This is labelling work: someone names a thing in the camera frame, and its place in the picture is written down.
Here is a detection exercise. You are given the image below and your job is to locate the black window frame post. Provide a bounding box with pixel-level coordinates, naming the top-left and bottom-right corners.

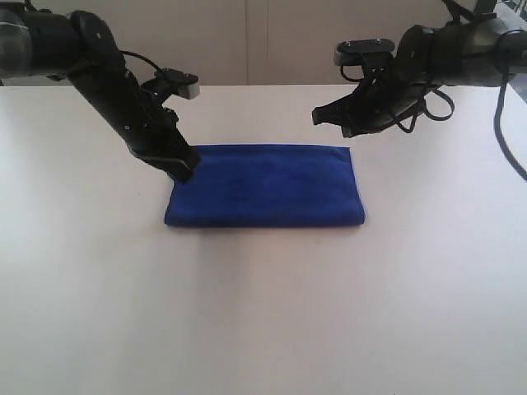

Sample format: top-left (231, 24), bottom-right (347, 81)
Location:
top-left (473, 0), bottom-right (497, 16)

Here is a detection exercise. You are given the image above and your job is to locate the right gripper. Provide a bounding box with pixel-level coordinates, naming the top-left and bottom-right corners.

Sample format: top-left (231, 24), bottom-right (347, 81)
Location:
top-left (311, 68), bottom-right (428, 138)

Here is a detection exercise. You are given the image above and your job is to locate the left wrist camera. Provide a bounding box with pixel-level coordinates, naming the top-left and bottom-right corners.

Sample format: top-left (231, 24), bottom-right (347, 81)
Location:
top-left (142, 68), bottom-right (200, 102)

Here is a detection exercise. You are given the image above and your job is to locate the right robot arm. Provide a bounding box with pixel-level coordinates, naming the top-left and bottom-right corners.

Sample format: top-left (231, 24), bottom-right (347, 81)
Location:
top-left (312, 15), bottom-right (526, 138)

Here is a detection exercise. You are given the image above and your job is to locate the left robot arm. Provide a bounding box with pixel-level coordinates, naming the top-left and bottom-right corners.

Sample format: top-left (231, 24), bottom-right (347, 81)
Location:
top-left (1, 1), bottom-right (200, 183)

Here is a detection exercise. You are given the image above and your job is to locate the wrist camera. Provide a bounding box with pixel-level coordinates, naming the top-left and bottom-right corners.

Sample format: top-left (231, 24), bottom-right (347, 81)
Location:
top-left (333, 39), bottom-right (395, 68)
top-left (142, 68), bottom-right (200, 102)

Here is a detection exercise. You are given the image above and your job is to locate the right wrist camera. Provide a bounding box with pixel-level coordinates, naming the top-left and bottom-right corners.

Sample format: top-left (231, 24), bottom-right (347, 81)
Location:
top-left (333, 39), bottom-right (395, 68)

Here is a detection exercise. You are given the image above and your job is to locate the blue towel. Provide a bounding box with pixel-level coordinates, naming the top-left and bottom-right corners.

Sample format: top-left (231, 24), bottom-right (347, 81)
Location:
top-left (164, 144), bottom-right (366, 228)

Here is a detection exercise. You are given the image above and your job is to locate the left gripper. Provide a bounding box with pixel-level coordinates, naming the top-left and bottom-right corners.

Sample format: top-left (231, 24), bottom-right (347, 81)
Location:
top-left (68, 67), bottom-right (201, 184)

